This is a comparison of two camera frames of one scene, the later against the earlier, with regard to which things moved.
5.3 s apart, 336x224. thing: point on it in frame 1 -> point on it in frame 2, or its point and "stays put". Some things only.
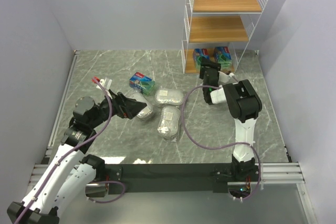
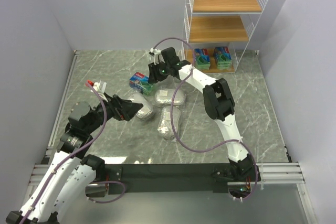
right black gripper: [208, 69] -> [153, 72]
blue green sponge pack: [140, 82] stays put
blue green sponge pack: [222, 55] stays put
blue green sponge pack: [199, 52] stays put
